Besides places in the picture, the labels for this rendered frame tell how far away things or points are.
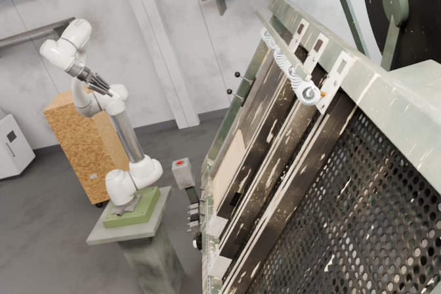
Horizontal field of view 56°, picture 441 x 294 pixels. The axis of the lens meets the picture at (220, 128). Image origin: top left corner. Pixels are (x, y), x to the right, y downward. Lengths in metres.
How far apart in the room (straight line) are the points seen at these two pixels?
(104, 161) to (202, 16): 2.18
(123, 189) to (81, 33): 1.13
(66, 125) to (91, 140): 0.28
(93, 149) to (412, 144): 3.81
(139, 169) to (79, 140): 1.68
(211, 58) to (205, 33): 0.35
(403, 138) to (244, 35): 4.50
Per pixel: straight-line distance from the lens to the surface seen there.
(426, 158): 0.89
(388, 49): 1.86
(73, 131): 4.41
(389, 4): 1.85
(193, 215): 2.71
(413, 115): 0.97
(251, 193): 1.78
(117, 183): 2.85
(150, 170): 2.87
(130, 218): 2.89
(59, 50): 2.19
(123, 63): 5.86
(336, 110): 1.36
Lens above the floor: 2.31
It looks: 25 degrees down
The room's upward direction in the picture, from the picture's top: 19 degrees counter-clockwise
